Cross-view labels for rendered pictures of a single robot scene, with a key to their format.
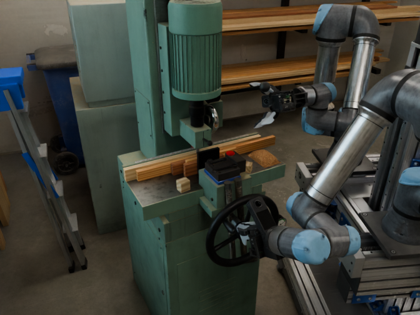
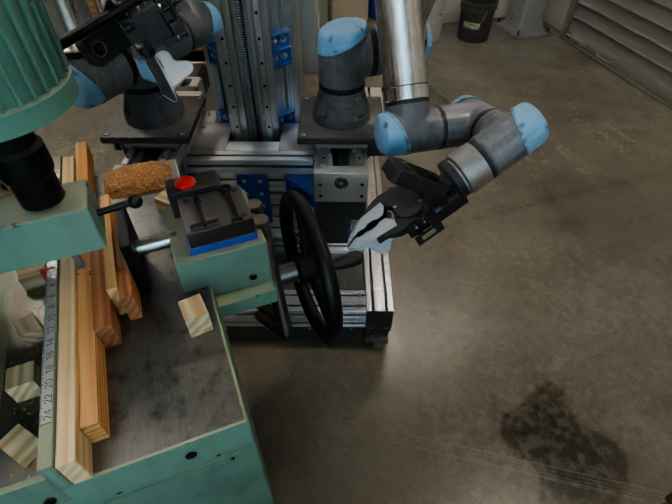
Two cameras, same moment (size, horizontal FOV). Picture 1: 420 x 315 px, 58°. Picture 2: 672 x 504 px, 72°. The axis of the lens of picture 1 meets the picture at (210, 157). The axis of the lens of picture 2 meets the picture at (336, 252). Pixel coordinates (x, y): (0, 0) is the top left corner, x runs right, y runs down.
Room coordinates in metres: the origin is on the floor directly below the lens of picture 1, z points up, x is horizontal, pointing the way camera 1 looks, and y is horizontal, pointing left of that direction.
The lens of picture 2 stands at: (0.88, 0.46, 1.44)
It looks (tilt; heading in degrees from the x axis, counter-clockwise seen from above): 45 degrees down; 277
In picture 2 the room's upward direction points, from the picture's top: straight up
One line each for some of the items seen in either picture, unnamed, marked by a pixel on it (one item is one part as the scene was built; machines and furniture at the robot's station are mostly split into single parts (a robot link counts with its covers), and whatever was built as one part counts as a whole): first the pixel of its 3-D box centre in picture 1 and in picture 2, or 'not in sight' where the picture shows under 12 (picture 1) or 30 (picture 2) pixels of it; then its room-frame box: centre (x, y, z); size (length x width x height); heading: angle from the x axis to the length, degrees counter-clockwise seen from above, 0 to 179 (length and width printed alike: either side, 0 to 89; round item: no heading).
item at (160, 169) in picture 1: (211, 156); (88, 252); (1.33, -0.01, 0.92); 0.62 x 0.02 x 0.04; 119
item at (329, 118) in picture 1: (320, 119); (158, 46); (1.34, -0.42, 1.08); 0.11 x 0.08 x 0.11; 69
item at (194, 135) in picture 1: (195, 133); (43, 229); (1.32, 0.06, 1.03); 0.14 x 0.07 x 0.09; 29
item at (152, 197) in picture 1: (212, 182); (170, 277); (1.21, -0.01, 0.87); 0.61 x 0.30 x 0.06; 119
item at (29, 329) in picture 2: not in sight; (30, 330); (1.42, 0.08, 0.82); 0.04 x 0.03 x 0.03; 139
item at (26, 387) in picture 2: not in sight; (25, 381); (1.38, 0.17, 0.82); 0.04 x 0.04 x 0.04; 30
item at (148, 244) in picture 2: (212, 164); (152, 243); (1.22, -0.01, 0.95); 0.09 x 0.07 x 0.09; 119
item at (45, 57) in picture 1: (80, 107); not in sight; (2.96, 1.08, 0.48); 0.64 x 0.54 x 0.97; 114
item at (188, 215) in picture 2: (226, 166); (209, 207); (1.14, -0.06, 0.99); 0.13 x 0.11 x 0.06; 119
